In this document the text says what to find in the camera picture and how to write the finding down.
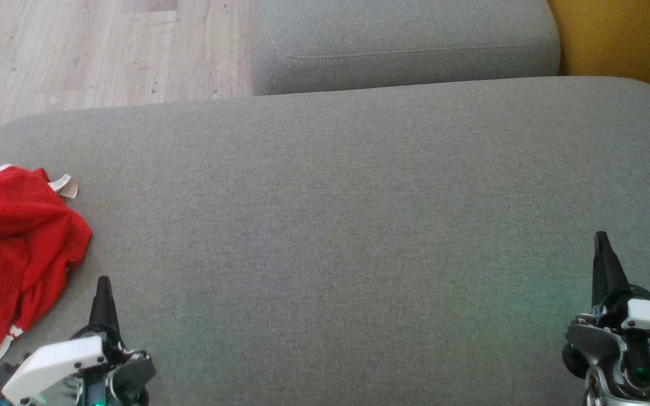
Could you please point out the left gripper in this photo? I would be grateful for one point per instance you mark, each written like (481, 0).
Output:
(54, 361)

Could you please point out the red basketball jersey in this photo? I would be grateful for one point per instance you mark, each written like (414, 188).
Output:
(14, 242)

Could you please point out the large yellow sofa back cushion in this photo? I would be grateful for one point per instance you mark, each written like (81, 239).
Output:
(624, 34)

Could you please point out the large grey sofa seat cushion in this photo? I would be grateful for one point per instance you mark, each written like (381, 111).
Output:
(330, 225)

